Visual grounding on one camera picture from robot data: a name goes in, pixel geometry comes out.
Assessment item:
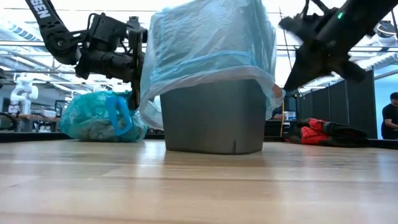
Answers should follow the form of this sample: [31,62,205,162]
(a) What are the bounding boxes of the black aluminium table frame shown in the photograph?
[0,131,398,150]

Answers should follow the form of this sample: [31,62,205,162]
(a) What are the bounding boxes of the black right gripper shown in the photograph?
[278,6,368,93]

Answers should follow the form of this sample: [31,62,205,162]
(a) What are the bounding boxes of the person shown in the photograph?
[381,91,398,140]

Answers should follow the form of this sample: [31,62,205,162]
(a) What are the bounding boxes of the silver ceiling duct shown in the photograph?
[298,51,398,94]

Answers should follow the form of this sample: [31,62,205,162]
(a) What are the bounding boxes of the light blue trash bag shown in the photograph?
[139,0,286,130]

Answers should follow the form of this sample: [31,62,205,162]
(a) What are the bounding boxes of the thin black cable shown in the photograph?
[277,6,295,71]

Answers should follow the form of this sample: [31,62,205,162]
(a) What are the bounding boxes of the dark green trash bin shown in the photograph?
[159,78,267,156]

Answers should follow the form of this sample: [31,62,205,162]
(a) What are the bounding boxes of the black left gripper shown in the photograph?
[74,12,149,110]

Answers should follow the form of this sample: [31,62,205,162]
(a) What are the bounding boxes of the black divider panels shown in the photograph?
[297,68,378,139]

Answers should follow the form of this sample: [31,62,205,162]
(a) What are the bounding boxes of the yellow reel cable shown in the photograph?
[280,98,285,138]

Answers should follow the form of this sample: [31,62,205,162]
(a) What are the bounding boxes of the teal trash bag blue handles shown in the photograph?
[58,90,149,143]

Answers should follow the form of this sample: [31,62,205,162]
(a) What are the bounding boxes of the black ceiling cable reel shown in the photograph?
[374,19,397,39]

